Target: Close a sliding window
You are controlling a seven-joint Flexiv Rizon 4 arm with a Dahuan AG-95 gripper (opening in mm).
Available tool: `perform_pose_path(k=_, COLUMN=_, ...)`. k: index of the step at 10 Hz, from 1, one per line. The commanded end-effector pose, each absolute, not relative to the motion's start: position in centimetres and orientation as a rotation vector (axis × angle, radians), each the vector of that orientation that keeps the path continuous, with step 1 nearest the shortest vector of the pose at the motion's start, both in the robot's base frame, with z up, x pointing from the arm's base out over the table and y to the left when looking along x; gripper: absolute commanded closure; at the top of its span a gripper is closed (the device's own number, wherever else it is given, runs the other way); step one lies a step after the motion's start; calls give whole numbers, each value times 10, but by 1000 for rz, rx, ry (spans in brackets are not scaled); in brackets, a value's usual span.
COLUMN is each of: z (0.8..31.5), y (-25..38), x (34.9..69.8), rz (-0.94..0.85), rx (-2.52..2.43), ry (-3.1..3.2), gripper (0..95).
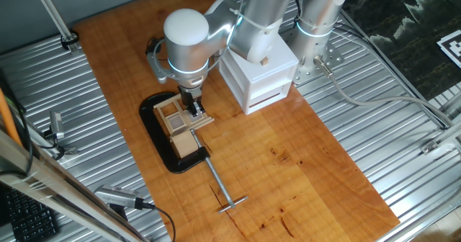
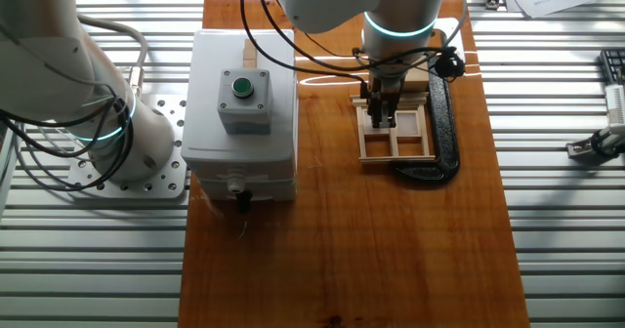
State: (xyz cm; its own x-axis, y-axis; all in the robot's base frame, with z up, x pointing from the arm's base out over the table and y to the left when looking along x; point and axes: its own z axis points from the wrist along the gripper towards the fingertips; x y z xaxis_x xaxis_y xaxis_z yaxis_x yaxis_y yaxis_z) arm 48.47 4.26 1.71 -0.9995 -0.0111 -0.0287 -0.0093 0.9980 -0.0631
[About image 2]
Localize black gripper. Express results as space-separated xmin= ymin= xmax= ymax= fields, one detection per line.
xmin=359 ymin=69 xmax=407 ymax=130

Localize small wooden sliding window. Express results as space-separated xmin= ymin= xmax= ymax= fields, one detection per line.
xmin=350 ymin=91 xmax=438 ymax=165

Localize light wooden block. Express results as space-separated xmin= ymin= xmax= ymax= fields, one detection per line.
xmin=402 ymin=66 xmax=432 ymax=96

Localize black C-clamp with screw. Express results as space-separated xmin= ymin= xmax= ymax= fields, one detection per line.
xmin=393 ymin=54 xmax=462 ymax=184

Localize grey box with green button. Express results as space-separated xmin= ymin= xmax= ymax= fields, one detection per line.
xmin=216 ymin=67 xmax=272 ymax=137

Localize orange wooden board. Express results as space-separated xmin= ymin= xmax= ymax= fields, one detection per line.
xmin=177 ymin=0 xmax=531 ymax=328

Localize stepped wooden stick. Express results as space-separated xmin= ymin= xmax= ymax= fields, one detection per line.
xmin=242 ymin=38 xmax=259 ymax=70

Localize white plastic box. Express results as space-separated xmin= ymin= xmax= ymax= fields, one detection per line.
xmin=180 ymin=27 xmax=300 ymax=204

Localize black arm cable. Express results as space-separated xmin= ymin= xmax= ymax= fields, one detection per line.
xmin=238 ymin=0 xmax=368 ymax=83
xmin=256 ymin=0 xmax=443 ymax=73

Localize black cable plug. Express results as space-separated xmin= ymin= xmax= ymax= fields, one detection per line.
xmin=234 ymin=189 xmax=254 ymax=216

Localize small grey camera on mount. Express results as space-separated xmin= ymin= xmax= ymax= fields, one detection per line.
xmin=565 ymin=124 xmax=625 ymax=166

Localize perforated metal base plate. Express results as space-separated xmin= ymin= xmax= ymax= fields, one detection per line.
xmin=64 ymin=93 xmax=189 ymax=202

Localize silver ribbed camera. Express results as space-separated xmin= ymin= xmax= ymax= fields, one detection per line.
xmin=604 ymin=83 xmax=625 ymax=127

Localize black cable loop at base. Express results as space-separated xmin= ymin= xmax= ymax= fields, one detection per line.
xmin=0 ymin=86 xmax=137 ymax=193

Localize grey cable with metal connector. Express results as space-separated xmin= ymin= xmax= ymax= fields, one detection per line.
xmin=77 ymin=15 xmax=149 ymax=98

